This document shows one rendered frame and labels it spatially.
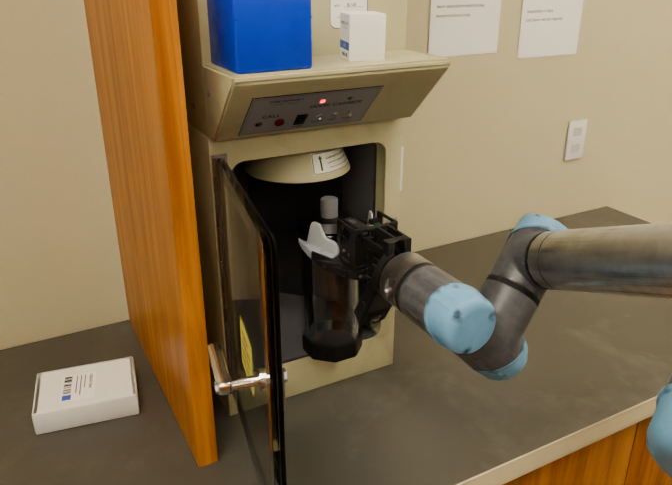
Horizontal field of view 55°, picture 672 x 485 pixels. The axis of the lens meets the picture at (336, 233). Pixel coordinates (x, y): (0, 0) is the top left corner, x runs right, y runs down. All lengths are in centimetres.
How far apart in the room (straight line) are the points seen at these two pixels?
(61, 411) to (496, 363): 68
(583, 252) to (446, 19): 96
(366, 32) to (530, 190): 113
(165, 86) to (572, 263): 50
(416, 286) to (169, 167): 33
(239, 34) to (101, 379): 66
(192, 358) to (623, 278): 56
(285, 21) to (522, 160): 117
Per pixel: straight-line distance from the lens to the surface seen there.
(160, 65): 78
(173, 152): 81
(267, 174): 102
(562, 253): 79
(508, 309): 85
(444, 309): 75
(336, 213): 102
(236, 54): 79
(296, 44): 82
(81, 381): 120
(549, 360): 130
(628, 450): 137
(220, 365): 76
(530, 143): 188
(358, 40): 89
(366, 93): 90
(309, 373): 114
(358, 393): 116
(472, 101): 170
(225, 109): 83
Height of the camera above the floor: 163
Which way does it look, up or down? 23 degrees down
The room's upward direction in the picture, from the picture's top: straight up
